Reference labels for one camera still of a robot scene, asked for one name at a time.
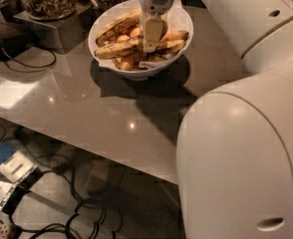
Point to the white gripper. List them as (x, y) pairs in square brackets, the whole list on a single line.
[(156, 0)]

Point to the spotted banana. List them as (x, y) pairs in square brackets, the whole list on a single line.
[(120, 49), (118, 25)]

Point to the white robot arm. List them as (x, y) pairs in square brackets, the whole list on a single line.
[(234, 151)]

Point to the yellow banana right side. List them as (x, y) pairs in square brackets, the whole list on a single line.
[(172, 42)]

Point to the white bowl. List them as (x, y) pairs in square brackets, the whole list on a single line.
[(140, 44)]

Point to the white paper liner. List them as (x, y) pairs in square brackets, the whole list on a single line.
[(181, 20)]

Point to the orange fruit front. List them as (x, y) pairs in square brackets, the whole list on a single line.
[(127, 62)]

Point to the steel riser block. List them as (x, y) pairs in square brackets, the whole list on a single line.
[(62, 35)]

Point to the right shoe under table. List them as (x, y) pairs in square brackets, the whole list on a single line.
[(99, 175)]

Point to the shoe under table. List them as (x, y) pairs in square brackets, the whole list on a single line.
[(62, 158), (99, 175)]

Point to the left shoe under table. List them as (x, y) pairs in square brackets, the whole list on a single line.
[(62, 158)]

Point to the blue white box on floor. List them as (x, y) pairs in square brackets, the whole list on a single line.
[(14, 164)]

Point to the perforated shoe bottom corner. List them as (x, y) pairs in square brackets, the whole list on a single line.
[(7, 231)]

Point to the dark device with cable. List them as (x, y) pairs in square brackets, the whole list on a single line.
[(13, 40)]

